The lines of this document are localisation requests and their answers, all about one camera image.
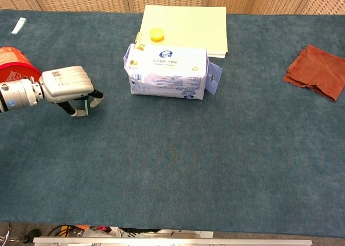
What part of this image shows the white facial tissue pack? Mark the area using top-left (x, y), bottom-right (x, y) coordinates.
top-left (123, 43), bottom-right (224, 100)

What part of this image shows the yellow bottle cap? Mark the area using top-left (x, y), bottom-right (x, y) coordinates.
top-left (150, 28), bottom-right (165, 43)

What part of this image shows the pale yellow spiral notebook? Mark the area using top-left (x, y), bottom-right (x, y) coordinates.
top-left (134, 4), bottom-right (229, 59)

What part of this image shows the aluminium profile rail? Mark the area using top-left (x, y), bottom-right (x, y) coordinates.
top-left (32, 236), bottom-right (313, 246)

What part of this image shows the small white eraser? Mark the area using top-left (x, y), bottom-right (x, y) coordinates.
top-left (11, 17), bottom-right (28, 36)

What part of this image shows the black cable bundle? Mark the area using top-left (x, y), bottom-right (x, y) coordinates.
top-left (47, 224), bottom-right (83, 237)

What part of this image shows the white plastic bag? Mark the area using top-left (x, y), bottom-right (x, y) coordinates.
top-left (80, 225), bottom-right (214, 239)

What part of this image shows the brown folded cloth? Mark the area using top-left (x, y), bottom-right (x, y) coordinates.
top-left (282, 44), bottom-right (345, 103)

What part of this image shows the teal felt table cover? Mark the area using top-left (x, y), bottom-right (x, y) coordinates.
top-left (0, 9), bottom-right (345, 237)

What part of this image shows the orange red snack canister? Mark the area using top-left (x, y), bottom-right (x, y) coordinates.
top-left (0, 46), bottom-right (43, 84)

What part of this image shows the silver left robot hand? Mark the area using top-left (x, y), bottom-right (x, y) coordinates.
top-left (39, 65), bottom-right (105, 118)

